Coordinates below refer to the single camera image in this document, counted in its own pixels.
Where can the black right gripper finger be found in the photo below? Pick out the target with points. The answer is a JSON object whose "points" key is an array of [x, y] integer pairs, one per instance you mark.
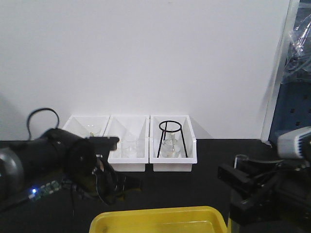
{"points": [[264, 163], [236, 179]]}

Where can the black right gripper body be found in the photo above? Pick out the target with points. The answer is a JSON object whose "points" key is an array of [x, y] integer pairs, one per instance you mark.
{"points": [[277, 193]]}

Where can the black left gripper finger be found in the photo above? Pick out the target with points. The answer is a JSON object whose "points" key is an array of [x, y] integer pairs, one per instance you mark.
{"points": [[127, 183], [104, 143]]}

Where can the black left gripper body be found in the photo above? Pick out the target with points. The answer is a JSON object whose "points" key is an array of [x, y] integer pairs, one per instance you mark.
{"points": [[91, 172]]}

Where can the tall clear glass tube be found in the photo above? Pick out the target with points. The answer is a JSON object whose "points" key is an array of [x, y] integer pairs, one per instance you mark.
{"points": [[241, 163]]}

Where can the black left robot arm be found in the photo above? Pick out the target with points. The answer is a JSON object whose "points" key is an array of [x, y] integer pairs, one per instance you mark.
{"points": [[23, 163]]}

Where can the yellow plastic tray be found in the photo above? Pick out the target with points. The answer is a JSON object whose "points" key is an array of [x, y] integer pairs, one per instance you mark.
{"points": [[195, 219]]}

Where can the clear beaker with yellow stick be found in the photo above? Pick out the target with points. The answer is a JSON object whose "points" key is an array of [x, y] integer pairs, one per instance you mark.
{"points": [[93, 130]]}

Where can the white bin with beaker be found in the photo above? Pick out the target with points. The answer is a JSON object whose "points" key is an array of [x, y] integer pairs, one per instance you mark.
{"points": [[77, 124]]}

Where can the clear glass beakers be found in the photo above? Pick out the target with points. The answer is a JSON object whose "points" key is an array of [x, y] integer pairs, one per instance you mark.
{"points": [[128, 146]]}

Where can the white bin with glassware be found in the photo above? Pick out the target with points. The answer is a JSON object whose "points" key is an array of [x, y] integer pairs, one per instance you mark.
{"points": [[119, 126]]}

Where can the blue perforated shelf unit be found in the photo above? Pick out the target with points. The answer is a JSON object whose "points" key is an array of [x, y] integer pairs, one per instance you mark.
{"points": [[293, 107]]}

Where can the white bin with tripod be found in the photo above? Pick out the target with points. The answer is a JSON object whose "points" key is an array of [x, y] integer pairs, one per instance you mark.
{"points": [[179, 164]]}

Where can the clear glass flask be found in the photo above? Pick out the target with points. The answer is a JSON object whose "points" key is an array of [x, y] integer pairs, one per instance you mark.
{"points": [[170, 147]]}

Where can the clear plastic bag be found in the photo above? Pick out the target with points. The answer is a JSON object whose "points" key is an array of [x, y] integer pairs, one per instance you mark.
{"points": [[298, 60]]}

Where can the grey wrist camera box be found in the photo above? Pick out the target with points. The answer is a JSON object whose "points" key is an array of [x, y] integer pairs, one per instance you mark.
{"points": [[295, 144]]}

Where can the black wire tripod stand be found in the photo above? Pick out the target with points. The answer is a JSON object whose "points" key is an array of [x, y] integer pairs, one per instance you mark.
{"points": [[171, 126]]}

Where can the white vertical post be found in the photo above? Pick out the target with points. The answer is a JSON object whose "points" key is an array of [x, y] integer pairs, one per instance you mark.
{"points": [[278, 69]]}

